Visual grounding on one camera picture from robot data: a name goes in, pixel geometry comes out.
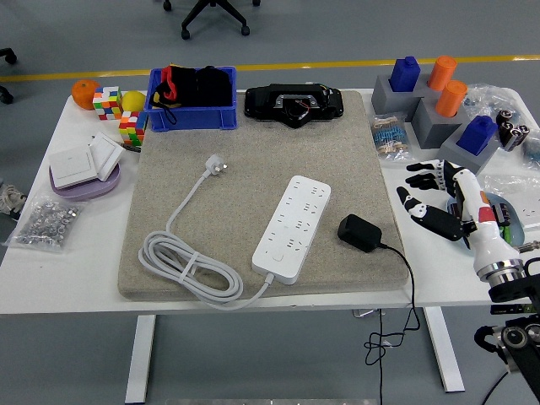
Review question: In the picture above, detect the small white wall switch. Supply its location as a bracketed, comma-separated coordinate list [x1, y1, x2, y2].
[88, 131, 126, 182]

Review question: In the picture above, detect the black plug adapter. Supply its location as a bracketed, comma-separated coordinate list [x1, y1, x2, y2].
[337, 213, 383, 253]

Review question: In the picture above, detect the yellow lemon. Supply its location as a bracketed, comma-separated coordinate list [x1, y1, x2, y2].
[121, 89, 147, 113]

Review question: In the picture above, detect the black adapter cord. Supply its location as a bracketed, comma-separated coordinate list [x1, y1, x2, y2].
[364, 242, 422, 405]

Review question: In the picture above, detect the bag of metal nuts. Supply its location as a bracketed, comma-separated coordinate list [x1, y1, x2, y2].
[3, 192, 88, 254]

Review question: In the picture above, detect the bag of resistors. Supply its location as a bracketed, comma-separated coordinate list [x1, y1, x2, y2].
[369, 111, 417, 164]

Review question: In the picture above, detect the black office chair base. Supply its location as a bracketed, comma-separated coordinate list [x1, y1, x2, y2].
[162, 0, 262, 41]

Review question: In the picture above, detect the colourful puzzle cube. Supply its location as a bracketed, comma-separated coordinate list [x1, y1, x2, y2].
[118, 110, 149, 148]
[92, 85, 124, 122]

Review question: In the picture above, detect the black floor cable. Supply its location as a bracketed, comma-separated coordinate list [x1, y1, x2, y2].
[480, 370, 511, 405]

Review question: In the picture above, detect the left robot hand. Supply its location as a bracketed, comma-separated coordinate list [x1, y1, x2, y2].
[0, 183, 27, 221]

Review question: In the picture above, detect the table control panel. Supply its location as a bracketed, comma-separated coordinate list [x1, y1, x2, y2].
[490, 304, 532, 316]

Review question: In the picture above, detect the grey holder block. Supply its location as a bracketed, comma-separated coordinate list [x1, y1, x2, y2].
[411, 97, 467, 150]
[370, 73, 440, 123]
[429, 126, 501, 178]

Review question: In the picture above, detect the black and red cloth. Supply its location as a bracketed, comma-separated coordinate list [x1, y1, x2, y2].
[148, 64, 235, 126]

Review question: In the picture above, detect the clear plastic bag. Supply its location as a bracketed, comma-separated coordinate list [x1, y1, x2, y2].
[483, 173, 540, 231]

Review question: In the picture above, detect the purple tray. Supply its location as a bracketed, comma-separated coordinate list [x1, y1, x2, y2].
[49, 162, 122, 202]

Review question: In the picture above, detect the row of dark capacitors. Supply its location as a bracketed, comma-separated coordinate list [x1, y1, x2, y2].
[449, 201, 514, 229]

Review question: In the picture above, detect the orange fruit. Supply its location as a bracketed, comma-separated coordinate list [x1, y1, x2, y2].
[70, 78, 101, 111]

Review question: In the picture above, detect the orange cylinder peg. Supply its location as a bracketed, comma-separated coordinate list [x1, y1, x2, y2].
[435, 79, 468, 118]
[427, 55, 458, 92]

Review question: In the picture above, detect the grey-brown mat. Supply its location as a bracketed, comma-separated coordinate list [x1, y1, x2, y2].
[116, 89, 410, 301]

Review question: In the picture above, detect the black electronic device housing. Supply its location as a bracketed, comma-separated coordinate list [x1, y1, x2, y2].
[244, 83, 345, 129]

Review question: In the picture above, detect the blue plastic bin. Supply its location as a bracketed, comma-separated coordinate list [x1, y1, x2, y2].
[143, 66, 239, 132]

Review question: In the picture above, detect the large white wall switch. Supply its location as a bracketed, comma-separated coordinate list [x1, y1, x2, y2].
[47, 145, 99, 190]

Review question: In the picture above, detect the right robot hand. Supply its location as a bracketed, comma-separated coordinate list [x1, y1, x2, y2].
[396, 159, 523, 273]

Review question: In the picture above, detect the white power strip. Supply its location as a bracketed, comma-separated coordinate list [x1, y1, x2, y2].
[251, 175, 332, 286]

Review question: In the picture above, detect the clear bag of blue parts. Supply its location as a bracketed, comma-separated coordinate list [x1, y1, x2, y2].
[462, 83, 522, 123]

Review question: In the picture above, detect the bundle of black capacitors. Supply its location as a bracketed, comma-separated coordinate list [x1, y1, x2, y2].
[495, 108, 531, 152]

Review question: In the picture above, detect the white power strip cord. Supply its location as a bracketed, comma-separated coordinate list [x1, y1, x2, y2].
[138, 154, 275, 312]

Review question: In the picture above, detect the light blue plate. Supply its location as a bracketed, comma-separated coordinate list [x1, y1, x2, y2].
[445, 192, 527, 258]

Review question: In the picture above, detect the blue square peg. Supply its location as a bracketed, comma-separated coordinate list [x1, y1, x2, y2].
[388, 56, 422, 93]
[456, 115, 499, 156]

